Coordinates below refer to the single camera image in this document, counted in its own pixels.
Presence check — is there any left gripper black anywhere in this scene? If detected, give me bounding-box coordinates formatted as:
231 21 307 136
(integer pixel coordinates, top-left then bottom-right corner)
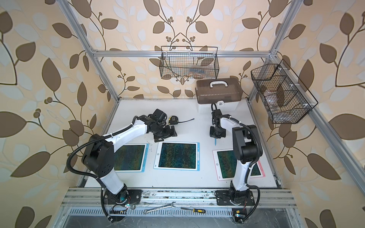
152 124 179 142

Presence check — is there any pink writing tablet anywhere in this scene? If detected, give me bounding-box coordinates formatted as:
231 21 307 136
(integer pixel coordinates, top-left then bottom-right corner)
213 150 266 181

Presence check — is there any blue writing tablet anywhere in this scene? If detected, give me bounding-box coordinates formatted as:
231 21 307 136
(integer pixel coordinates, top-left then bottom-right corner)
153 142 200 171
114 144 149 173

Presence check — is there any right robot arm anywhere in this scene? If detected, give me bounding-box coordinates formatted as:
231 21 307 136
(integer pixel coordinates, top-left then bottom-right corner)
210 104 263 204

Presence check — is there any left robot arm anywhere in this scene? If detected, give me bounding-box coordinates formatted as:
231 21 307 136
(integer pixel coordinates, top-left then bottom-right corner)
66 109 177 201

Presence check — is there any black yellow tape measure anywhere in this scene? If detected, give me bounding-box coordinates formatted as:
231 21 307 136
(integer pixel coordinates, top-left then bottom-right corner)
168 116 194 125

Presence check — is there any brown lid storage box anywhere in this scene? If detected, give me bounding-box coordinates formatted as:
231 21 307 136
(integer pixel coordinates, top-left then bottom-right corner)
195 78 243 114

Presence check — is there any yellow black screwdriver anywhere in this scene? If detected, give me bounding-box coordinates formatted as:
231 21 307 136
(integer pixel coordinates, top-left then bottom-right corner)
181 207 206 214

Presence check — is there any silver wrench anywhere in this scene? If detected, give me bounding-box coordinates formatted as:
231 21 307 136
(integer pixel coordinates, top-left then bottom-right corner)
143 201 176 214

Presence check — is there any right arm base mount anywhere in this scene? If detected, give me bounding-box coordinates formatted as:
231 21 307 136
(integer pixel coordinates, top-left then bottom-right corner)
214 189 255 206

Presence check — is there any black wire basket back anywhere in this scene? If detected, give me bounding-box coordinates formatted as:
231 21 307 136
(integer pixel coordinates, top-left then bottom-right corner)
159 45 220 80

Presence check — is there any black wire basket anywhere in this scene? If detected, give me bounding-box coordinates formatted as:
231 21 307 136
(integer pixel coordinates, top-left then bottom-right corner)
251 60 318 124
159 45 220 80

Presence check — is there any black wire basket right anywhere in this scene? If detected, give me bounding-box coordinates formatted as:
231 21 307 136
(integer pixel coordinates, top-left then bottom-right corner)
251 60 318 124

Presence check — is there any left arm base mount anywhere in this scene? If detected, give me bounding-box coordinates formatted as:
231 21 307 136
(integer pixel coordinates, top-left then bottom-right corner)
102 189 142 205

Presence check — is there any aluminium frame rail front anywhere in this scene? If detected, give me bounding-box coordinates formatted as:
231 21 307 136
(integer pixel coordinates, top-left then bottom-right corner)
61 188 297 209

